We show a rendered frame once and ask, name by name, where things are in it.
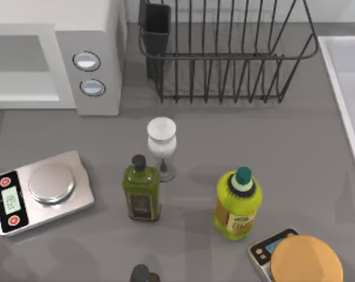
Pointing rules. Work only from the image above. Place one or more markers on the dark green square bottle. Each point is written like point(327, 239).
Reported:
point(142, 191)

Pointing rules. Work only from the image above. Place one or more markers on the silver kitchen scale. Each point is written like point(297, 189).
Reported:
point(39, 191)

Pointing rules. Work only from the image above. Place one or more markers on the kitchen scale with orange plate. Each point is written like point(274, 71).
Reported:
point(300, 258)

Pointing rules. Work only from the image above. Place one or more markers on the brown bottle with black cap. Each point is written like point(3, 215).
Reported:
point(143, 273)

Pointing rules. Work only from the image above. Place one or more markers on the round grey microwave knob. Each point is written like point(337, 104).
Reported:
point(92, 87)
point(86, 61)

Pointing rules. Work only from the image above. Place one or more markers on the pale microwave oven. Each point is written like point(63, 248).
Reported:
point(86, 38)

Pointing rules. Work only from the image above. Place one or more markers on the white goblet glass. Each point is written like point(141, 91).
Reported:
point(162, 144)

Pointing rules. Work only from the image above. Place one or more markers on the yellow-green bottle with teal cap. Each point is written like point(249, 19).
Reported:
point(237, 205)

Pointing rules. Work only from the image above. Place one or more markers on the black cutlery holder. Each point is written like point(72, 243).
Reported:
point(155, 28)

